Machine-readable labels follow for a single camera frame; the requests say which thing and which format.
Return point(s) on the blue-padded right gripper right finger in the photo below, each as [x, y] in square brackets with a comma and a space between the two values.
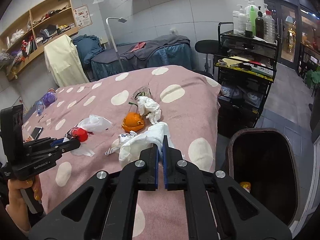
[216, 206]

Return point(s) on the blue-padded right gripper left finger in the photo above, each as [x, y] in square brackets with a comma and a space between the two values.
[140, 179]

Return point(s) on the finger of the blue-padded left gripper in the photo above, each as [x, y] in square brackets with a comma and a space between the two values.
[66, 145]

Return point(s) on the red wrapper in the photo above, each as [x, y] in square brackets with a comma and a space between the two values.
[77, 133]

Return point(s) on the white paper bag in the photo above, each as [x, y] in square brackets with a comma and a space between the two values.
[93, 124]

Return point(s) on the yellow plastic wrapper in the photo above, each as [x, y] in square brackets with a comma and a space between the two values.
[246, 185]

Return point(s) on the white plastic bag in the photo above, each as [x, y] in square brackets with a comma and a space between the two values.
[130, 151]

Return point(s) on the orange peel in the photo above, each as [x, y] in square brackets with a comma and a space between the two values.
[133, 122]

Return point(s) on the white tissue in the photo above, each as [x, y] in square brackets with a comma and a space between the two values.
[149, 108]

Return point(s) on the clear green snack wrapper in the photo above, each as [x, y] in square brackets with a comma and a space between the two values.
[142, 91]

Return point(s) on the brown trash bin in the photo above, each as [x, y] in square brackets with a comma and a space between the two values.
[264, 157]

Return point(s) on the left hand yellow nails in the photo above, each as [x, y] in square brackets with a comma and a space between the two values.
[17, 207]

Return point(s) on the black tablet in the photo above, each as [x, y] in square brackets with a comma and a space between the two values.
[36, 133]

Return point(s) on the small blue bottle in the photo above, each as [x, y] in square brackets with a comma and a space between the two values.
[40, 107]

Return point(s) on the purple mask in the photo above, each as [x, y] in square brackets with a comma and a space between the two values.
[49, 98]

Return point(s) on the pink polka dot blanket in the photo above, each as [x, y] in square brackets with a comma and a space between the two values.
[122, 115]

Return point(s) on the cream cloth on chair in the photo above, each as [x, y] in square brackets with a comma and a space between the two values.
[63, 62]

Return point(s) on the blue clothes pile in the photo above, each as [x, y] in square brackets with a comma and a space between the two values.
[88, 47]

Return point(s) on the red cloth on bed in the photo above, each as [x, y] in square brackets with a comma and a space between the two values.
[138, 46]

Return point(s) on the white floor lamp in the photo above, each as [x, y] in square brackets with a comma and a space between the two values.
[121, 20]

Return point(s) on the dark blue massage bed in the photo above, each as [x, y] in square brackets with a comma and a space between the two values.
[161, 51]

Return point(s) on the black metal cart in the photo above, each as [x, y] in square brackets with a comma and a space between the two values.
[246, 70]

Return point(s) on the potted green plant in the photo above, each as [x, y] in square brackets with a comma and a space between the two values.
[312, 80]

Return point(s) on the clear plastic bottle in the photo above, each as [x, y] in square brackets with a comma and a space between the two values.
[269, 29]

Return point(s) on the dark brown bottle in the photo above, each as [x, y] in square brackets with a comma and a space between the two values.
[259, 24]

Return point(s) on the white pump bottle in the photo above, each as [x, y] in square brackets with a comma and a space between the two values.
[241, 21]

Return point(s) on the green bottle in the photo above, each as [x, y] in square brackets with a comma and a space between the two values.
[253, 14]

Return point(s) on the wooden wall cabinet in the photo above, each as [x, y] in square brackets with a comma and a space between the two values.
[40, 25]

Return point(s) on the wall poster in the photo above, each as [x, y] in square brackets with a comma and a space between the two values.
[82, 16]

